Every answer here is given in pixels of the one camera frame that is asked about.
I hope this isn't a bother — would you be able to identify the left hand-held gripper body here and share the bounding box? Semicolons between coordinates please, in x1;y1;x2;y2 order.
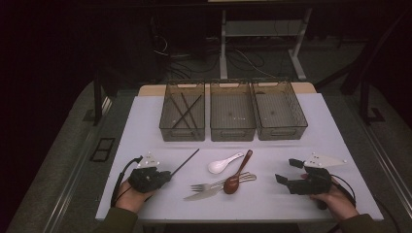
127;151;163;194

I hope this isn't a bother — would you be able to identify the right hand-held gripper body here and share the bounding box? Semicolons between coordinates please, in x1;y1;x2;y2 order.
287;152;348;196

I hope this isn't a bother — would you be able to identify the white ceramic spoon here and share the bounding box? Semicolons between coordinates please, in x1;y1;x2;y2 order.
207;151;245;175

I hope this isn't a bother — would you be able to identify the clear brown plastic bin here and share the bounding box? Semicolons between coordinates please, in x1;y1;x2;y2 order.
209;81;257;143
158;81;206;143
252;79;309;142

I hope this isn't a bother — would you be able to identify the brown wooden spoon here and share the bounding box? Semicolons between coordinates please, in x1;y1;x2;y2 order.
223;149;254;195

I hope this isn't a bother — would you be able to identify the person's left hand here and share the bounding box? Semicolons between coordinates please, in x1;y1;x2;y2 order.
115;179;156;214

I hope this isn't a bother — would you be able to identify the person's right hand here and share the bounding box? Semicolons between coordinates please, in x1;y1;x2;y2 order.
300;173;360;222

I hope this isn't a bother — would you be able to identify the white table cover sheet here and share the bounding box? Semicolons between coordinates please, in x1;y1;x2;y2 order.
95;92;385;222

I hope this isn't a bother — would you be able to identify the silver metal fork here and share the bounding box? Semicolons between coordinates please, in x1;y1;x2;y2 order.
189;171;258;192

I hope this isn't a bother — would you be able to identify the black metal stand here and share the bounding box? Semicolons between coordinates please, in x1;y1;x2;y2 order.
359;77;387;126
92;72;113;127

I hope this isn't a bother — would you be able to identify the white metal stand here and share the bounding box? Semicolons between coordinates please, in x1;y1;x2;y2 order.
219;8;314;82

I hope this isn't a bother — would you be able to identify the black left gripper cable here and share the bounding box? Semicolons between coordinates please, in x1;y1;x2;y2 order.
110;155;144;208

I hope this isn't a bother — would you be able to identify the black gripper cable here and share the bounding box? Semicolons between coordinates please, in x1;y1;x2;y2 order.
110;155;144;208
329;174;358;209

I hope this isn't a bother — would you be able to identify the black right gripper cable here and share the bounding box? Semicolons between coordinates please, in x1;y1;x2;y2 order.
329;174;358;209

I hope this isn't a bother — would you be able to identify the tangle of floor cables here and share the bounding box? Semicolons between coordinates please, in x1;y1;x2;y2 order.
152;35;276;81

